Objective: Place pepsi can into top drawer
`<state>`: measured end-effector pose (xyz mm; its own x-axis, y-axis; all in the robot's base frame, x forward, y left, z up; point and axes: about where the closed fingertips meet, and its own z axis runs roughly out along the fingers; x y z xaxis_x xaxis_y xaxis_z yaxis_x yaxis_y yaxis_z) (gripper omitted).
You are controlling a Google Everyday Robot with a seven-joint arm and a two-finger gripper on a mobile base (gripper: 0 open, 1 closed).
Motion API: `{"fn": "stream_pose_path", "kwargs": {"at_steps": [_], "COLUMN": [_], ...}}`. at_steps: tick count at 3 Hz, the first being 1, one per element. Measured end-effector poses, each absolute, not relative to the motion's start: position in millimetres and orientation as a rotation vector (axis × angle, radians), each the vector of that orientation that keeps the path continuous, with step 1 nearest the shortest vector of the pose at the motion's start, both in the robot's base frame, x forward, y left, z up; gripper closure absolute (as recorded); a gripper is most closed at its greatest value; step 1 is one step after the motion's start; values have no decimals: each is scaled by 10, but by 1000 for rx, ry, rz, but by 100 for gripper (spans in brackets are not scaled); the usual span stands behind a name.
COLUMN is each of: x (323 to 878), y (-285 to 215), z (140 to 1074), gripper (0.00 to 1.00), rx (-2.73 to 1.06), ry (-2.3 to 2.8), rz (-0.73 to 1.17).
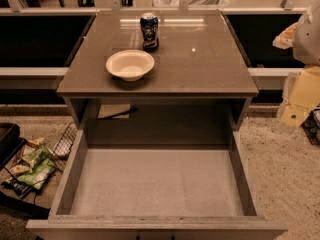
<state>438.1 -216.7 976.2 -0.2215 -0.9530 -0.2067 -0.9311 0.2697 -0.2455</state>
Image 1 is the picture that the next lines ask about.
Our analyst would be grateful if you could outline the black wire basket right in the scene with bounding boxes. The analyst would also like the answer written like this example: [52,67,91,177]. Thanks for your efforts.
[302,107,320,146]

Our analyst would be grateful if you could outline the yellow snack bag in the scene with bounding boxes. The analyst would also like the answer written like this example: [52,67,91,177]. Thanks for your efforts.
[10,164,30,176]

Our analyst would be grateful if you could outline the green chip bag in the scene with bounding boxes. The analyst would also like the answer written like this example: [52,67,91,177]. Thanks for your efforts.
[17,145,55,190]

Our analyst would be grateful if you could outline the white paper bowl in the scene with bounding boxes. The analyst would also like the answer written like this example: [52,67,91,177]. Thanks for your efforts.
[106,50,155,81]

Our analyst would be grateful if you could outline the blue pepsi can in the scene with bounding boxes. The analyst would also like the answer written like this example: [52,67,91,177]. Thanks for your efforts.
[140,12,159,50]

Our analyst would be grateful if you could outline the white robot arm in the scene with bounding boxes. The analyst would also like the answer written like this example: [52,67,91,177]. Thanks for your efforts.
[272,0,320,129]

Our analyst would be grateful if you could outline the black wire basket left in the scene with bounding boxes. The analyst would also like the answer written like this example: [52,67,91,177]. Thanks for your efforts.
[52,123,77,172]

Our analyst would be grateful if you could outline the black wire basket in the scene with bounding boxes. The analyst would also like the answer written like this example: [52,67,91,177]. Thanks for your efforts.
[302,107,320,146]
[52,123,77,172]

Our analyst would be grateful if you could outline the grey cabinet with glossy top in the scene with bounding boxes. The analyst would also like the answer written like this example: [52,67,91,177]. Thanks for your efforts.
[58,11,257,146]

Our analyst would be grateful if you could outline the black tray on floor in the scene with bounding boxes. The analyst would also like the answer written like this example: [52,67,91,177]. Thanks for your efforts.
[0,123,26,170]

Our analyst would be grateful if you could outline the open grey top drawer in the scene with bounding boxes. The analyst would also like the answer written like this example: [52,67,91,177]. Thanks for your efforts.
[27,133,287,240]

